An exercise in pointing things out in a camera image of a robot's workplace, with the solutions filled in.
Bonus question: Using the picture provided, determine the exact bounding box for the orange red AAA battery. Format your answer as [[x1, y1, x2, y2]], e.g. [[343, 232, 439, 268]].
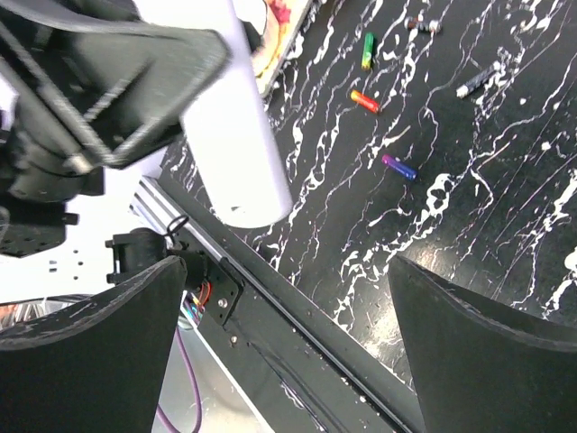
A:
[[350, 90, 380, 114]]

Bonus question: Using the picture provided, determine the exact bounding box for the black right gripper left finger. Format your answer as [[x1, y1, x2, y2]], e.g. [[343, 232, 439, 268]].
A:
[[1, 257, 187, 432]]

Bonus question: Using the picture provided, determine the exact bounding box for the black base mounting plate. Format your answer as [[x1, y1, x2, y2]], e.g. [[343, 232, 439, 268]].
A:
[[143, 176, 425, 432]]

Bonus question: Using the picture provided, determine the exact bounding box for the purple blue AAA battery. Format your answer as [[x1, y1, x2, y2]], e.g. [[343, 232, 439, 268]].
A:
[[381, 154, 417, 180]]

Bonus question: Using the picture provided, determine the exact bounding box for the grey black AAA battery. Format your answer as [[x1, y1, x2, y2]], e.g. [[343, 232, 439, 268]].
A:
[[455, 61, 502, 99]]

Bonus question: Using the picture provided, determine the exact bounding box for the green AAA battery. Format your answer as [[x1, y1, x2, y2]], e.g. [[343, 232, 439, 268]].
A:
[[361, 32, 375, 70]]

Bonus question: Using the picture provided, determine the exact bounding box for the black orange AAA battery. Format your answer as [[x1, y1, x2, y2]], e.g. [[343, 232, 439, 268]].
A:
[[404, 16, 442, 34]]

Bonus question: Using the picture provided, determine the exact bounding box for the floral rectangular tray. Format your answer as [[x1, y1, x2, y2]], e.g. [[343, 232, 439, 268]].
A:
[[252, 0, 312, 97]]

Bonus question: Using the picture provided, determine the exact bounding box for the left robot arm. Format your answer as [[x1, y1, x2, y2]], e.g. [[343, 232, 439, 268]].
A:
[[1, 1, 293, 258]]

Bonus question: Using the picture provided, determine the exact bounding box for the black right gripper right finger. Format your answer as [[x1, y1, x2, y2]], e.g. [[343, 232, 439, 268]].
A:
[[389, 257, 576, 432]]

